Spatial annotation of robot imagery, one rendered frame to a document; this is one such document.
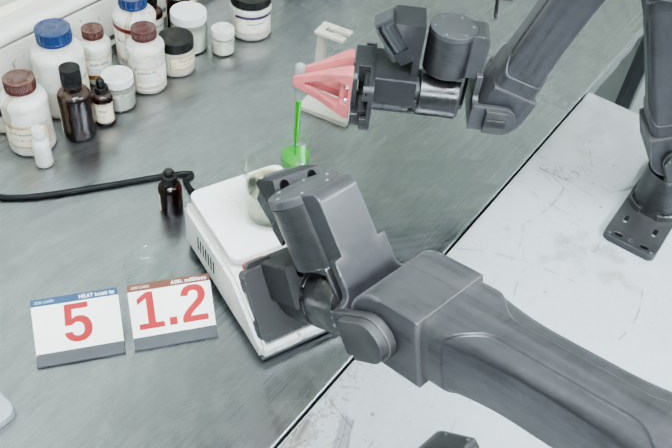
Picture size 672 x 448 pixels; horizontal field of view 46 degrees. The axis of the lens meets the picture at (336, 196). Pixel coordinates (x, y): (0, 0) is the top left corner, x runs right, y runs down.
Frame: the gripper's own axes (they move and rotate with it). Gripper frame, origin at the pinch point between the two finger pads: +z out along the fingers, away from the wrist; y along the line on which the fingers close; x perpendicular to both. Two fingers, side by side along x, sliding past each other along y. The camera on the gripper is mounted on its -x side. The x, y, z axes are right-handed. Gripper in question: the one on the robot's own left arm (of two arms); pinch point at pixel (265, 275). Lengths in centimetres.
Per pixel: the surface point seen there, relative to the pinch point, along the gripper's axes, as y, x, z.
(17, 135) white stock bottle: 13.5, -19.9, 38.9
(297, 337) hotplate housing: -3.5, 9.3, 6.1
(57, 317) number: 18.0, 0.0, 16.6
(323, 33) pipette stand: -28.1, -22.1, 27.8
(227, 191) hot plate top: -3.9, -7.0, 15.6
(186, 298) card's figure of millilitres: 4.9, 2.5, 13.7
